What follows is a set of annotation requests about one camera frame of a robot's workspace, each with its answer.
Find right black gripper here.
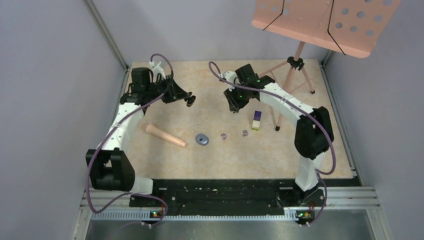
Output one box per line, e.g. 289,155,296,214
224,83,252,112

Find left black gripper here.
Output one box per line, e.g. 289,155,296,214
145,74,190,104

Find black earbud charging case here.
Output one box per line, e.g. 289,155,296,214
185,95,196,107

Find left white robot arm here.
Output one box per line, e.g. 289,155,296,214
85,66,196,207

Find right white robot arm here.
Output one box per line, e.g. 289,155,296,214
216,64,334,206

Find grey earbud charging case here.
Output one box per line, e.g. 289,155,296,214
195,133,210,146

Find purple and cream block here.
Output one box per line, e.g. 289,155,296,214
251,110,262,131

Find pink tapered wooden leg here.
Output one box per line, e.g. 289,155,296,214
145,124,187,148

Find pink music stand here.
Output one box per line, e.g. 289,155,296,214
251,0,402,132

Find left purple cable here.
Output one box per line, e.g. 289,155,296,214
84,53,174,229

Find purple cable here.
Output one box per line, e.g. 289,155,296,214
208,61,337,227
84,53,174,229

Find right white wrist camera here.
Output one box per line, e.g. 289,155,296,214
220,71,238,92

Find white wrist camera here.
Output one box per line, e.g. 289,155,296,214
220,71,238,92
149,60,166,81

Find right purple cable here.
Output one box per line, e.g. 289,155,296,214
208,61,337,227

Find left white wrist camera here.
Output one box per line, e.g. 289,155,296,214
149,60,166,81

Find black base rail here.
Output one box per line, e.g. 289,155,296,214
129,179,326,217

